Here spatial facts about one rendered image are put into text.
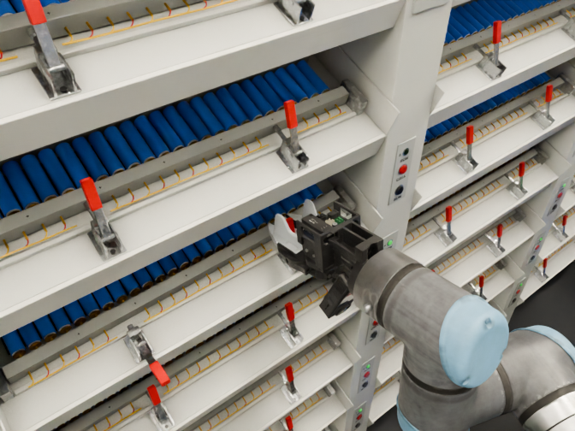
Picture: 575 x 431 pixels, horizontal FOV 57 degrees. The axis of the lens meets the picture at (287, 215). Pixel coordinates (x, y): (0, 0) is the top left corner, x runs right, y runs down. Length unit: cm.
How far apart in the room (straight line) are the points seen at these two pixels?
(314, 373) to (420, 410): 55
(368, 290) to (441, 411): 16
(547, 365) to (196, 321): 47
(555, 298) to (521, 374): 151
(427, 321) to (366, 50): 39
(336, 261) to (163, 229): 23
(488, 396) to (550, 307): 150
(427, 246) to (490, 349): 61
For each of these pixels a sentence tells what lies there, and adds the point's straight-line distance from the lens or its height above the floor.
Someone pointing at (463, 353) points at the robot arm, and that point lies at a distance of 59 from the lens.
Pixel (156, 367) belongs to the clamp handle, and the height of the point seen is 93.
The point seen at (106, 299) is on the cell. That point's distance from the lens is 79.
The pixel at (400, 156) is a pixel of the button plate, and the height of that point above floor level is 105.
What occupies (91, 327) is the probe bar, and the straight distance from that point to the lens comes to 77.
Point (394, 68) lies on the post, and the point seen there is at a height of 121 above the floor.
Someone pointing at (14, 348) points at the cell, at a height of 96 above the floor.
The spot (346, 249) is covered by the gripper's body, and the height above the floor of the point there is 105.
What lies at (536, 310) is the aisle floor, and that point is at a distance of 216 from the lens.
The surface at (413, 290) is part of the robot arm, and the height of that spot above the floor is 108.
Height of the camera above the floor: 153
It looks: 41 degrees down
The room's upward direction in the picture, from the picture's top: straight up
